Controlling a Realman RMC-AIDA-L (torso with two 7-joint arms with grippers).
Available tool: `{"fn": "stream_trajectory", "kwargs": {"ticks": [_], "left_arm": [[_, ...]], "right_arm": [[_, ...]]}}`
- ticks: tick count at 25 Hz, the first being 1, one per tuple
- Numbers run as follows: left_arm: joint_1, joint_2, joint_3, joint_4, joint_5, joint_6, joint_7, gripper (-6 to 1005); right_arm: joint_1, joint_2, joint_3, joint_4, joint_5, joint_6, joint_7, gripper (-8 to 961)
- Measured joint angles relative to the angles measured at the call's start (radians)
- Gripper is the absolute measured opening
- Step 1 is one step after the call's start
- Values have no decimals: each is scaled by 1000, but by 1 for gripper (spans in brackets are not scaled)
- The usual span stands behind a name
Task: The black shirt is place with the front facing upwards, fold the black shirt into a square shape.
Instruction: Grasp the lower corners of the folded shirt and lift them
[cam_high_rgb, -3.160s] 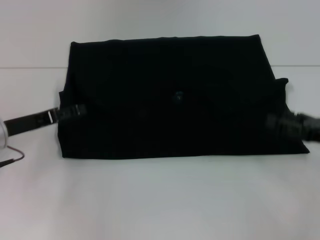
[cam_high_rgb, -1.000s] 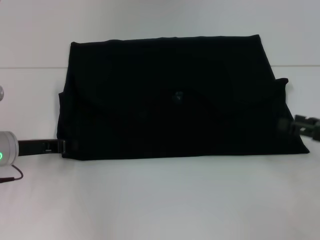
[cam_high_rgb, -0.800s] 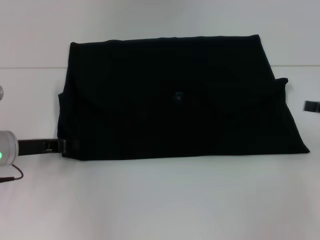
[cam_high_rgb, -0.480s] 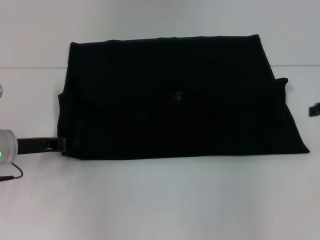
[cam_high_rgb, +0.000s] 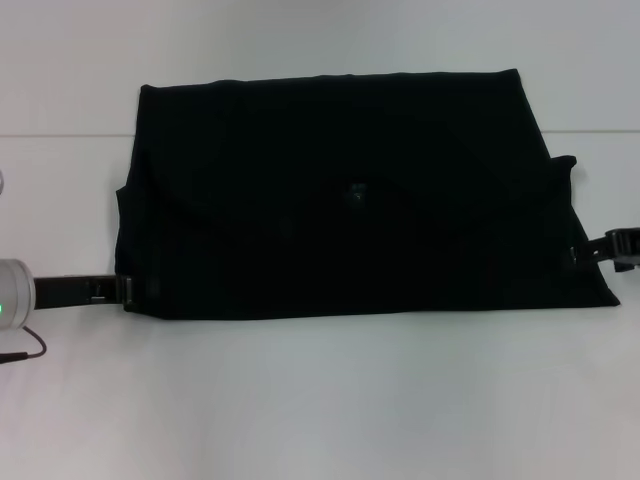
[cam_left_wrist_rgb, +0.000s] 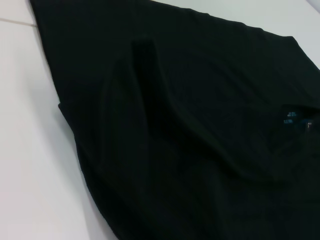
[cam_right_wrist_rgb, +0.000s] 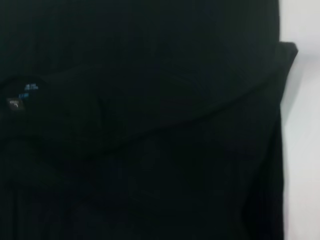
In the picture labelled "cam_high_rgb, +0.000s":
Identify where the black t-shirt with FREE print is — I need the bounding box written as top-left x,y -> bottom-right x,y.
113,68 -> 622,322

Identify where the dark red thin cable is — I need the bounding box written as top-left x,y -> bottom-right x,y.
0,325 -> 48,366

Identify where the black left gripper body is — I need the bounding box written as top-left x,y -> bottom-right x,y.
33,273 -> 120,309

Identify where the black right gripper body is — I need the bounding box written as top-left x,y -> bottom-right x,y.
603,227 -> 640,274

